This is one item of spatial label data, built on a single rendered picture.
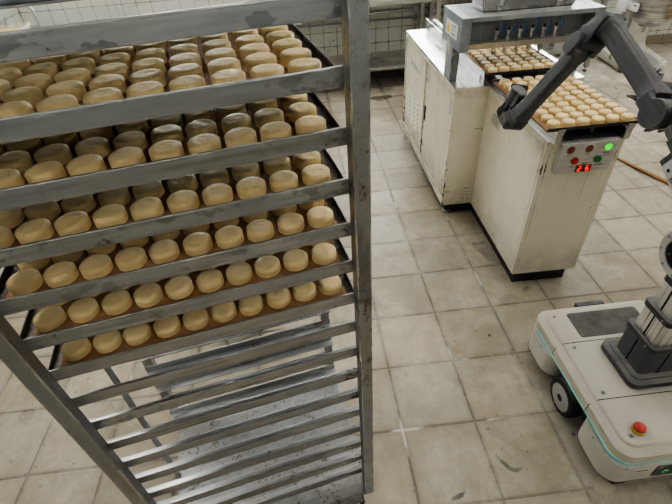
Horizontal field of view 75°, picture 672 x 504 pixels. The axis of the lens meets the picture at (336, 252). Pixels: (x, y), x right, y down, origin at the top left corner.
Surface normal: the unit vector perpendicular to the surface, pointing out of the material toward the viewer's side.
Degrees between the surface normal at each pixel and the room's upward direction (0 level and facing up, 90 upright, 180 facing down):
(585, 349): 0
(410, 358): 0
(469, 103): 90
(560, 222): 90
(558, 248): 90
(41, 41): 90
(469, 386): 0
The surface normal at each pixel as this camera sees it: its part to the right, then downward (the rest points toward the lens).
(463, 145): 0.08, 0.64
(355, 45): 0.29, 0.60
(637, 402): -0.06, -0.77
